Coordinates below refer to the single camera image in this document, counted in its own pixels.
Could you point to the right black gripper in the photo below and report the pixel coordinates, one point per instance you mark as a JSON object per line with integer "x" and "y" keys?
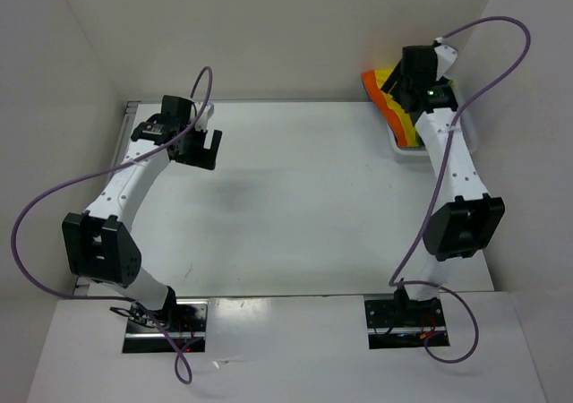
{"x": 396, "y": 81}

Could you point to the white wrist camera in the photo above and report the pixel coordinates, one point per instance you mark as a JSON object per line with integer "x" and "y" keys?
{"x": 201, "y": 114}
{"x": 446, "y": 56}

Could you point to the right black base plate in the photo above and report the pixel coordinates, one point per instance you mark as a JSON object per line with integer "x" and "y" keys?
{"x": 387, "y": 328}

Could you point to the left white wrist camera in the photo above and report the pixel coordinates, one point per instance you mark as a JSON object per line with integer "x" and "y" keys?
{"x": 201, "y": 114}

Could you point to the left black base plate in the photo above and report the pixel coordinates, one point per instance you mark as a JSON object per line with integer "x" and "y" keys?
{"x": 187, "y": 330}

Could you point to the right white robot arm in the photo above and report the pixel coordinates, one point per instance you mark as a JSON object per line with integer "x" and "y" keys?
{"x": 464, "y": 215}

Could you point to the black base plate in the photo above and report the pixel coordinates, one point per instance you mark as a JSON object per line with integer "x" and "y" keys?
{"x": 187, "y": 330}
{"x": 387, "y": 328}

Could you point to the rainbow striped shorts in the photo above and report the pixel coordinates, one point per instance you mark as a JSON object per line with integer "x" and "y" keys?
{"x": 381, "y": 88}

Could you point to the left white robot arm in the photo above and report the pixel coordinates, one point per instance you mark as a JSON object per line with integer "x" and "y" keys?
{"x": 98, "y": 242}

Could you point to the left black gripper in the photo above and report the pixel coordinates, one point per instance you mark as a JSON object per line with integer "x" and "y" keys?
{"x": 203, "y": 158}

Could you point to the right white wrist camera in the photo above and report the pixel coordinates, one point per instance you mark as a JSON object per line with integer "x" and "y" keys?
{"x": 446, "y": 56}

